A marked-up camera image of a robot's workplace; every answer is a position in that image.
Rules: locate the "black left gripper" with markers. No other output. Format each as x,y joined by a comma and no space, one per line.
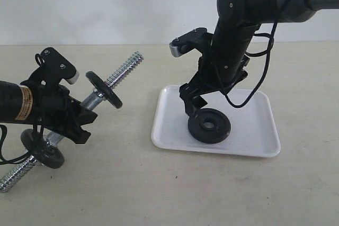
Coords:
54,109

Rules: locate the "black weight plate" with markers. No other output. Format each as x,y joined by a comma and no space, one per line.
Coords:
209,126

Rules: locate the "chrome threaded dumbbell bar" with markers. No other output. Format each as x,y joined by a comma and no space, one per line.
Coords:
23,164

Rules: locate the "white rectangular plastic tray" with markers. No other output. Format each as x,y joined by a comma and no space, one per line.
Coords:
253,130

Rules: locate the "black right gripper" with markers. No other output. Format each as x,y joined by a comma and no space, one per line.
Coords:
220,68

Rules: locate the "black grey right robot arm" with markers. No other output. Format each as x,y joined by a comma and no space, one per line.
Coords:
249,15

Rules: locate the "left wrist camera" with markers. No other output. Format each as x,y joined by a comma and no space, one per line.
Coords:
54,66

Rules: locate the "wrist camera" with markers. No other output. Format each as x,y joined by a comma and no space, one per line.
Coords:
54,66
195,39

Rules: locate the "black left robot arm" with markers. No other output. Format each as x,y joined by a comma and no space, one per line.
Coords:
17,103

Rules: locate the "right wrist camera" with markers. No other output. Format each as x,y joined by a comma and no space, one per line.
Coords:
195,39

